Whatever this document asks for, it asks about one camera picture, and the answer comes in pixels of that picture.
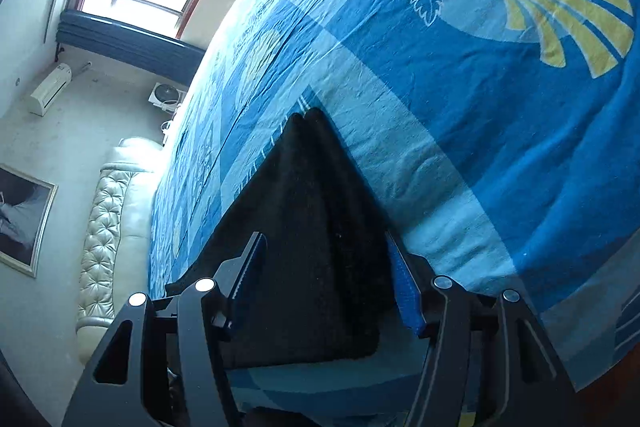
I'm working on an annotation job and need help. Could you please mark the white tufted headboard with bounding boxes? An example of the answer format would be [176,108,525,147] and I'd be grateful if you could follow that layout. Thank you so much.
[75,137,167,364]

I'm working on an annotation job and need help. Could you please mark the black pants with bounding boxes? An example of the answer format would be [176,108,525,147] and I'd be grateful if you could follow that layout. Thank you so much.
[165,107,401,370]

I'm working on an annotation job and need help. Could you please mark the blue curtain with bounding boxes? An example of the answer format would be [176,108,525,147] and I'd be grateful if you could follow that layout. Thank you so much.
[56,9,207,86]

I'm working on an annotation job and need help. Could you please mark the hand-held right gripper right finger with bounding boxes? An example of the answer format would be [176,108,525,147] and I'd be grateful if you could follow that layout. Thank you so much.
[385,232,583,427]

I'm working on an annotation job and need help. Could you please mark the blue printed bedsheet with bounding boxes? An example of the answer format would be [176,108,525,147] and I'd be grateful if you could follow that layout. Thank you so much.
[147,0,640,427]

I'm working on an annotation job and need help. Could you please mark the white fan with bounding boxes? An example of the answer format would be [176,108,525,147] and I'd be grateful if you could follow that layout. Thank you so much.
[147,82,189,110]

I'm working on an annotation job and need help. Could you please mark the framed wall picture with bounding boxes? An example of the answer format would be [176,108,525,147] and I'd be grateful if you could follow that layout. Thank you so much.
[0,164,59,279]

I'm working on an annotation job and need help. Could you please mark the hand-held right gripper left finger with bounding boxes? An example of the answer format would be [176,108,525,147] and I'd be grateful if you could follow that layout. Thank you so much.
[62,232,266,427]

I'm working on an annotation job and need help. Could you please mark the white air conditioner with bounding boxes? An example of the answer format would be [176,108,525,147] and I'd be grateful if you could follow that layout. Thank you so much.
[27,63,74,116]

